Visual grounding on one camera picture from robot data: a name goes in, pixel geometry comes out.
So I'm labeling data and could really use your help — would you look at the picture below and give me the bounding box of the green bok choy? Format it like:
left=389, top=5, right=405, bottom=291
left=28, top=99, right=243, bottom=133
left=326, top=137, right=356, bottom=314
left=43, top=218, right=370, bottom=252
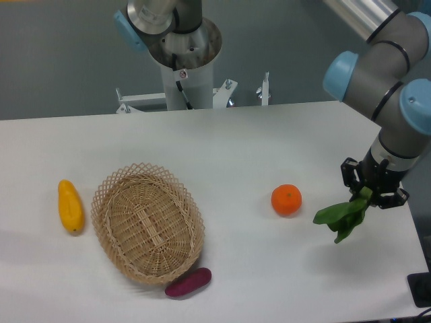
left=312, top=187, right=372, bottom=244

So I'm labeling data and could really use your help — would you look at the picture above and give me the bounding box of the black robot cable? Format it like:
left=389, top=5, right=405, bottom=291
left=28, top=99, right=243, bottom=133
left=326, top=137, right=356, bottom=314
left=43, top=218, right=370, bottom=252
left=170, top=52, right=195, bottom=110

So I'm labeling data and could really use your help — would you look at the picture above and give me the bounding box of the woven wicker basket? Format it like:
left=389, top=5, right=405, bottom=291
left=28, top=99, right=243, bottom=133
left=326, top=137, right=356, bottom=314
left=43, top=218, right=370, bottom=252
left=91, top=163, right=205, bottom=285

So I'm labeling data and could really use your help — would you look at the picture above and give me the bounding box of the orange mandarin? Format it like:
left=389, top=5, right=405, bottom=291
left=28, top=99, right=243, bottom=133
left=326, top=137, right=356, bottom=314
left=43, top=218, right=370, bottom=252
left=271, top=184, right=302, bottom=217

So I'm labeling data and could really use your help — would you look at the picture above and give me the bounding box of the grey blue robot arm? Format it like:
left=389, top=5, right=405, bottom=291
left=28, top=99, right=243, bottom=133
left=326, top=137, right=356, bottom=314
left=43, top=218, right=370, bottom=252
left=114, top=1, right=430, bottom=209

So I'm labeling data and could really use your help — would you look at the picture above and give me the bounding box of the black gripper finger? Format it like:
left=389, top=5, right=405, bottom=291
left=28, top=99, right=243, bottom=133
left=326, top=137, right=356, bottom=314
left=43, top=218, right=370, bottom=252
left=341, top=157, right=365, bottom=195
left=370, top=188, right=409, bottom=209

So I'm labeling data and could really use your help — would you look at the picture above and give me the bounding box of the purple sweet potato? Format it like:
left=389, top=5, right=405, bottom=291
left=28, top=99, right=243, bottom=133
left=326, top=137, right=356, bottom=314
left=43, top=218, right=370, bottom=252
left=164, top=267, right=212, bottom=297

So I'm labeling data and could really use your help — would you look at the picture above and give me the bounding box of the yellow mango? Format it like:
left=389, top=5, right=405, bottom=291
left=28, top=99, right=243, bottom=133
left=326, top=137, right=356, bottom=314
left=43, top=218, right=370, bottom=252
left=58, top=180, right=85, bottom=234

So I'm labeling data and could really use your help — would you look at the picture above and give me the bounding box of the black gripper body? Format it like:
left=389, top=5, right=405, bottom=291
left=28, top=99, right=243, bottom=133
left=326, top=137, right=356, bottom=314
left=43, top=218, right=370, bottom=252
left=361, top=149, right=403, bottom=193

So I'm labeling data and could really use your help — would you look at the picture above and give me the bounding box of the black device at table edge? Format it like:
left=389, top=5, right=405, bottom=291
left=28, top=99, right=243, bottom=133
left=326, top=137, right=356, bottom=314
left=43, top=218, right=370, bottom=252
left=407, top=273, right=430, bottom=308

